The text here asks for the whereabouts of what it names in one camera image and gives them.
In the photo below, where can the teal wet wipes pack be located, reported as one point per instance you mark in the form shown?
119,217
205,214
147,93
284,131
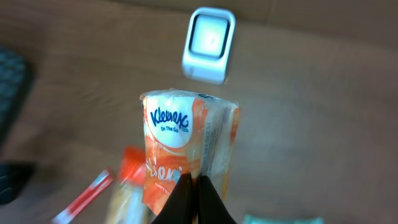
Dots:
251,219

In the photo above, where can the orange kleenex tissue pack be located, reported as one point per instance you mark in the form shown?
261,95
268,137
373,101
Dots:
186,132

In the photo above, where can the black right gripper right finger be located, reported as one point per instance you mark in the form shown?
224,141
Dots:
211,209

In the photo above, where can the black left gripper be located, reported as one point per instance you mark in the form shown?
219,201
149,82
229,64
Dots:
14,177

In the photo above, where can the white barcode scanner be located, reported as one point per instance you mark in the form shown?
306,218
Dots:
208,44

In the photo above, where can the red stick packet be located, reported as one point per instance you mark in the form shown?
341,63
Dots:
101,183

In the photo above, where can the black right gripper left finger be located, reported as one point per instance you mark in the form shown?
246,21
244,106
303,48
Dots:
178,207

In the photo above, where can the long spaghetti pasta package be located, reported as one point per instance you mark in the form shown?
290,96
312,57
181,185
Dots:
126,206

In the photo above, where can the grey plastic shopping basket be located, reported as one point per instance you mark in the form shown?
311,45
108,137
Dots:
16,80

